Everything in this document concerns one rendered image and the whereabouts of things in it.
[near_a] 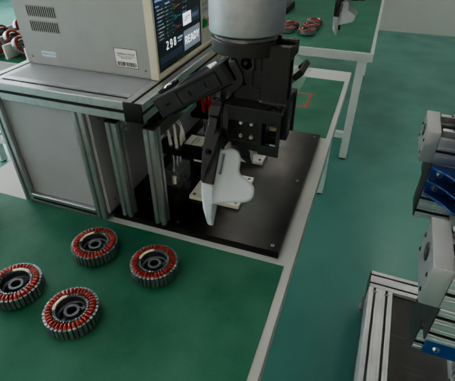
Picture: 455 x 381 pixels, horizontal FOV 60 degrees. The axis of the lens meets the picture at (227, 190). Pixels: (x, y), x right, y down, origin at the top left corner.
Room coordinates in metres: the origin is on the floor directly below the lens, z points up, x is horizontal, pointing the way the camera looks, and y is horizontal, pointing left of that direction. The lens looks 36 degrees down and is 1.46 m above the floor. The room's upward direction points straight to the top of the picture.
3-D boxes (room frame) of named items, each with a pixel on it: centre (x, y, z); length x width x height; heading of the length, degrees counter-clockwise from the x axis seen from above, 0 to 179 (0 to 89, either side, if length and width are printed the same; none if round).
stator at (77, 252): (0.70, 0.33, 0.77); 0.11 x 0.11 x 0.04
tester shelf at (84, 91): (1.17, 0.27, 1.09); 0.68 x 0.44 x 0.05; 160
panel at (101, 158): (1.14, 0.21, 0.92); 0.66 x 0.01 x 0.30; 160
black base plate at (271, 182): (1.06, -0.01, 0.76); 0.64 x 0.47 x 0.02; 160
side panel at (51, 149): (0.89, 0.46, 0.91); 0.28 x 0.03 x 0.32; 70
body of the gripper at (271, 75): (0.41, -0.03, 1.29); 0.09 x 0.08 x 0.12; 68
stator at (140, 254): (0.64, 0.17, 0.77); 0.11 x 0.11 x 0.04
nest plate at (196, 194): (0.94, 0.01, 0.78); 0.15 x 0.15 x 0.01; 70
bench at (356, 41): (3.36, -0.65, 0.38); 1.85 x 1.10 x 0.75; 160
